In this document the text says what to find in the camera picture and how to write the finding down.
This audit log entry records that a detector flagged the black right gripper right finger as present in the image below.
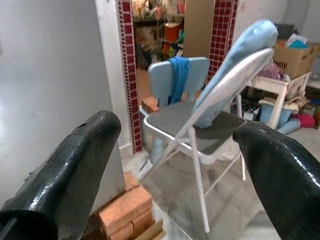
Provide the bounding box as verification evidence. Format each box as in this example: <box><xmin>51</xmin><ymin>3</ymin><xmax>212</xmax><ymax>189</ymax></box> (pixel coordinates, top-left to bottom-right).
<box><xmin>232</xmin><ymin>121</ymin><xmax>320</xmax><ymax>240</ymax></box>

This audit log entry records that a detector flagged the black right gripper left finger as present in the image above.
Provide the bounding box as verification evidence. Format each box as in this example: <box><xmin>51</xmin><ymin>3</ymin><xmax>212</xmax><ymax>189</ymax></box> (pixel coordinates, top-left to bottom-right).
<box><xmin>0</xmin><ymin>110</ymin><xmax>122</xmax><ymax>240</ymax></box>

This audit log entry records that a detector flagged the white mini fridge body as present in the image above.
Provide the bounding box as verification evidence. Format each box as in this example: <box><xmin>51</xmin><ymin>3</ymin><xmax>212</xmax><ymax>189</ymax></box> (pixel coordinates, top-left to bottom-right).
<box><xmin>0</xmin><ymin>0</ymin><xmax>126</xmax><ymax>208</ymax></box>

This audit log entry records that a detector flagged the light blue bucket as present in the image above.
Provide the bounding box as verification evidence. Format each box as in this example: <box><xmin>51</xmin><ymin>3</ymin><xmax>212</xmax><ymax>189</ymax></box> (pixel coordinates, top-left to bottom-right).
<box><xmin>259</xmin><ymin>103</ymin><xmax>293</xmax><ymax>128</ymax></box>

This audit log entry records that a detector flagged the orange clay brick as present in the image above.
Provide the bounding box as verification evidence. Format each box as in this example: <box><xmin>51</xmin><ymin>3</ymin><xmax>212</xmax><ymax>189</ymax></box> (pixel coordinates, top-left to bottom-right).
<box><xmin>107</xmin><ymin>211</ymin><xmax>156</xmax><ymax>240</ymax></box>
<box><xmin>141</xmin><ymin>96</ymin><xmax>160</xmax><ymax>113</ymax></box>
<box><xmin>98</xmin><ymin>184</ymin><xmax>153</xmax><ymax>227</ymax></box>

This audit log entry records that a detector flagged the white side table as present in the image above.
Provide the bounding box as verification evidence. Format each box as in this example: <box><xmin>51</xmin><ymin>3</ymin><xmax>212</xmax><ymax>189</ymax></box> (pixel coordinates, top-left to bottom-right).
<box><xmin>251</xmin><ymin>74</ymin><xmax>290</xmax><ymax>130</ymax></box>

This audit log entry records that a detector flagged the printed cardboard box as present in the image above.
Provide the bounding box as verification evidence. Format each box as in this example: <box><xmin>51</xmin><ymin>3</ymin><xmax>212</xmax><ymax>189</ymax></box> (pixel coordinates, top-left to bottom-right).
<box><xmin>272</xmin><ymin>41</ymin><xmax>320</xmax><ymax>80</ymax></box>

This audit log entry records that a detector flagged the white folding metal chair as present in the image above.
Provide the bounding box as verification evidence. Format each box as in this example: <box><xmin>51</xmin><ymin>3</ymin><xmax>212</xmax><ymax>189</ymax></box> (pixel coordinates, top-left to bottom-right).
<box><xmin>142</xmin><ymin>47</ymin><xmax>275</xmax><ymax>233</ymax></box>

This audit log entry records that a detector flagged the teal paper sheet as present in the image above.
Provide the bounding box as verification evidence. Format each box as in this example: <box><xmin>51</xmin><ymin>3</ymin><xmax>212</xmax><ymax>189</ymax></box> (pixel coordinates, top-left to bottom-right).
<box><xmin>287</xmin><ymin>39</ymin><xmax>310</xmax><ymax>50</ymax></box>

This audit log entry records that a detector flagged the light blue kids chair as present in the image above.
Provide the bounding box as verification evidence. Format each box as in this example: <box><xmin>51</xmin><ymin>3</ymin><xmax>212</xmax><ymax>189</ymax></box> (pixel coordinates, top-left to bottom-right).
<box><xmin>138</xmin><ymin>56</ymin><xmax>211</xmax><ymax>165</ymax></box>

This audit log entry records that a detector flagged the blue cloth on kids chair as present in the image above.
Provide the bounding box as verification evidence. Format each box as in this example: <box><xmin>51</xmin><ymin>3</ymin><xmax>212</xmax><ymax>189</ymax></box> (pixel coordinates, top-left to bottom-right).
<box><xmin>167</xmin><ymin>56</ymin><xmax>191</xmax><ymax>105</ymax></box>

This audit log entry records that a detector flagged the brown cardboard panel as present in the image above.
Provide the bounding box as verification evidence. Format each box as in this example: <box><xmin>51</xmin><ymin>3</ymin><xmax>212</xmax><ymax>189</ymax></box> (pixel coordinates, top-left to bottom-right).
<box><xmin>183</xmin><ymin>0</ymin><xmax>216</xmax><ymax>60</ymax></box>

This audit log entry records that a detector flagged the red cooler box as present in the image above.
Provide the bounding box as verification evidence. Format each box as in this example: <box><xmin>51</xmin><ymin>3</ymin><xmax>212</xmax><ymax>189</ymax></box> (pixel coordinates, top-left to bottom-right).
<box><xmin>163</xmin><ymin>22</ymin><xmax>182</xmax><ymax>42</ymax></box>

